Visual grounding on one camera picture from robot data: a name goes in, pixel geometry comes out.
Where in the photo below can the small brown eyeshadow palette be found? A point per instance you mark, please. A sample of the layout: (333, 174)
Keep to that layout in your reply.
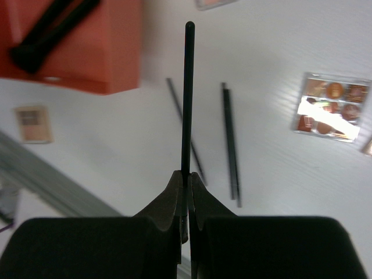
(34, 124)

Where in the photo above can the large black makeup brush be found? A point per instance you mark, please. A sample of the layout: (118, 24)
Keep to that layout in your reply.
(31, 53)

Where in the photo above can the aluminium frame rail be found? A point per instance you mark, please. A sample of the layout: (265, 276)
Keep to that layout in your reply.
(25, 168)

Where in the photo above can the thin black makeup brush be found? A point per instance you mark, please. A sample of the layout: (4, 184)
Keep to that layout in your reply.
(188, 148)

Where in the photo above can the beige glitter eyeshadow palette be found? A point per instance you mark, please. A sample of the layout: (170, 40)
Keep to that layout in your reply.
(367, 149)

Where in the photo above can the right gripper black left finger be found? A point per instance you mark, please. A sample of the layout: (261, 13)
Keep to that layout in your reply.
(147, 245)

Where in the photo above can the clear orange eyeshadow palette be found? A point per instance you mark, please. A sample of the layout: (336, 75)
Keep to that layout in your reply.
(331, 106)

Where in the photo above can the pink clear palette behind box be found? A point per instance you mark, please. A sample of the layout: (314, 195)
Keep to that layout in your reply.
(204, 5)

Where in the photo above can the orange drawer organizer box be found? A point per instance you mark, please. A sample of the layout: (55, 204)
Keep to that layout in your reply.
(102, 55)

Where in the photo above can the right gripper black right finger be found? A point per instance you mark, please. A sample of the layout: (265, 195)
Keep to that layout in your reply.
(224, 245)

